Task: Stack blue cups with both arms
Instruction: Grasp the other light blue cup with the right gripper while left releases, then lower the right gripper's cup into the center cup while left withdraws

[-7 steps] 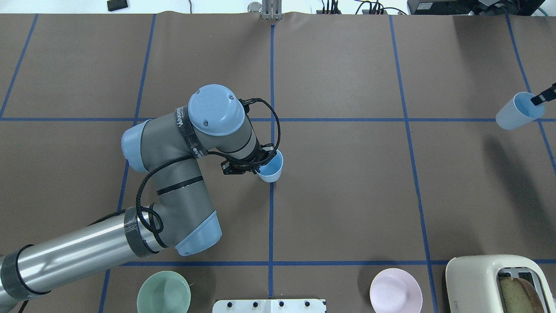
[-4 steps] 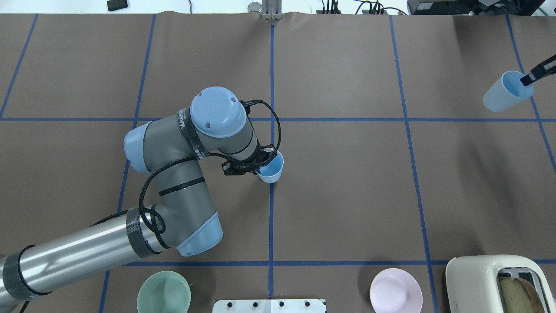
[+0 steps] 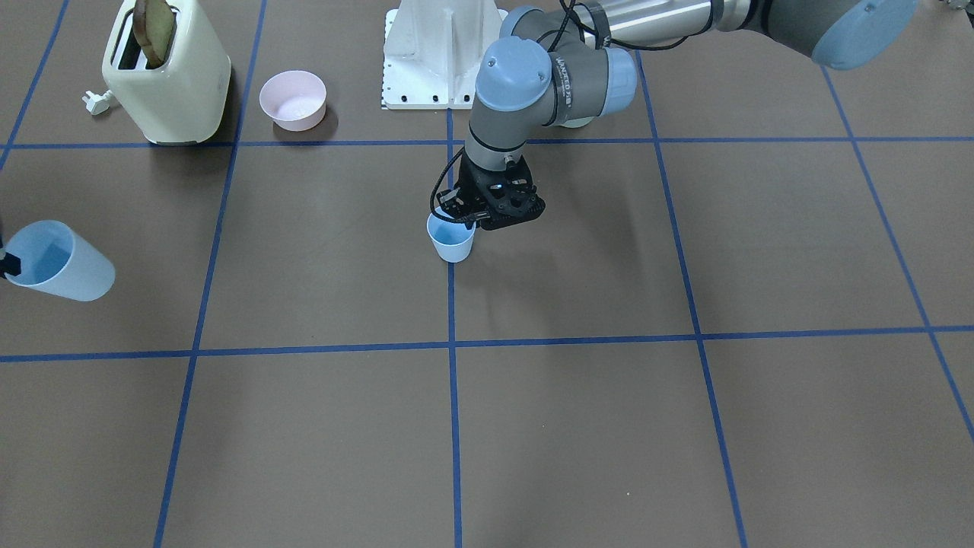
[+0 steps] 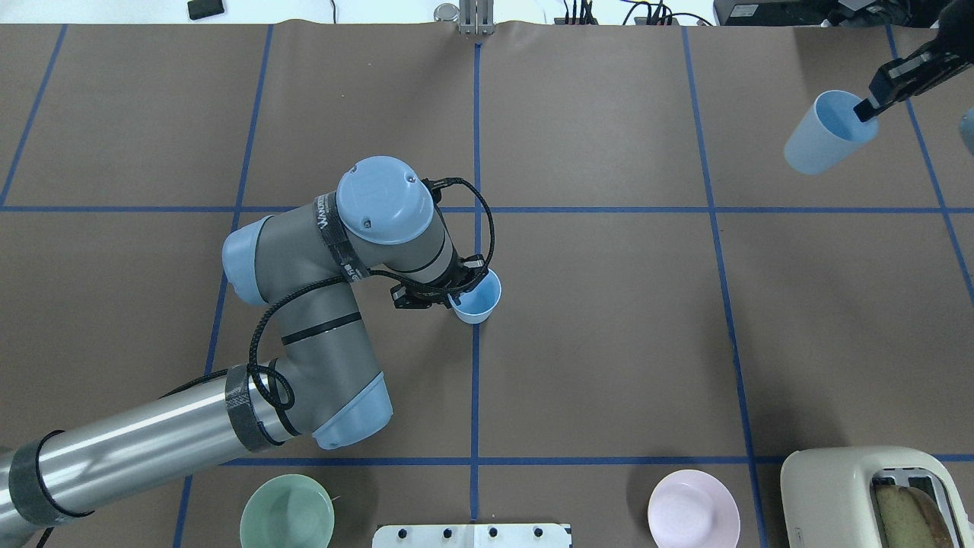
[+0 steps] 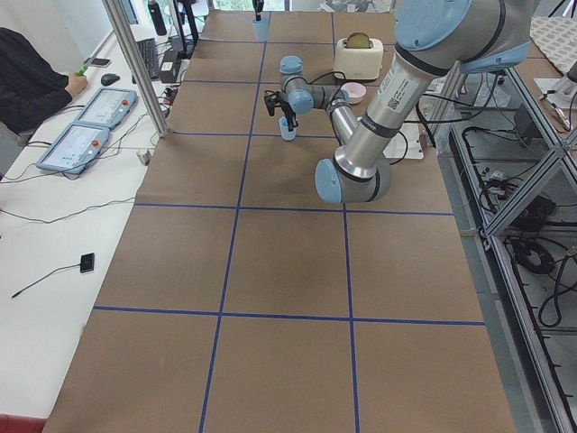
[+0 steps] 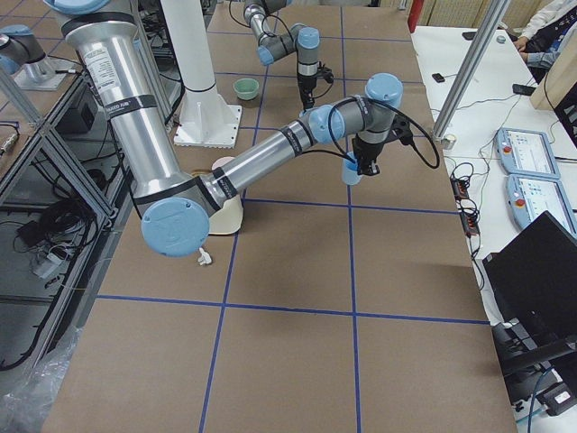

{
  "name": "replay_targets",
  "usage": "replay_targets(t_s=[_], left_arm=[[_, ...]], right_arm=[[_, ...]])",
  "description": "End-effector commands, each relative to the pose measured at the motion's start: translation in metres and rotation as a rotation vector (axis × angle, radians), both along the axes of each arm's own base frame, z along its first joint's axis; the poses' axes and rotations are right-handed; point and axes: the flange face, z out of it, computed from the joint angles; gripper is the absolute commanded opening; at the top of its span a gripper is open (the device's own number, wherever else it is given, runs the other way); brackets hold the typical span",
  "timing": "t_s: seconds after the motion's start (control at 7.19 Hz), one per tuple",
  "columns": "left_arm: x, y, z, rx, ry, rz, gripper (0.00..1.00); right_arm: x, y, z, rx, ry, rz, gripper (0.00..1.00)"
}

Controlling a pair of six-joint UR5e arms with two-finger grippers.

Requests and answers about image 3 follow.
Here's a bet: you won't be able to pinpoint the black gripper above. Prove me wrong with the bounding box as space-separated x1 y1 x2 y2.
438 154 546 231

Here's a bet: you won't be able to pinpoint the light blue plastic cup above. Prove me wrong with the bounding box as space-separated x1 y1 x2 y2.
425 214 476 263

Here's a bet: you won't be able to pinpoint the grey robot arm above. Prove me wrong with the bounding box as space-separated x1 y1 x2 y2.
429 1 916 231

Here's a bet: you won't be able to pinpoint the green plastic bowl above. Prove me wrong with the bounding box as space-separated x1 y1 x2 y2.
560 116 595 129

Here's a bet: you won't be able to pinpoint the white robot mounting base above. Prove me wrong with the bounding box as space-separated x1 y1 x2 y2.
380 1 508 110

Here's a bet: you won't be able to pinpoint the white power plug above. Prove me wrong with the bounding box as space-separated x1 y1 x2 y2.
82 90 115 116

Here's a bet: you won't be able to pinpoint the pink plastic bowl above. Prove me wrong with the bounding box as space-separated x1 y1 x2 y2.
259 70 327 132

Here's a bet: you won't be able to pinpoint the cream white toaster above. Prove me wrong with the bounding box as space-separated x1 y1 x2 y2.
101 1 232 145

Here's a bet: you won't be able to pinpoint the brown toast slice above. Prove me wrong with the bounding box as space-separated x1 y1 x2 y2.
132 0 175 69

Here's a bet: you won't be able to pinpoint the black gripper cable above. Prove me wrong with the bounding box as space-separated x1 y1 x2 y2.
430 147 476 223

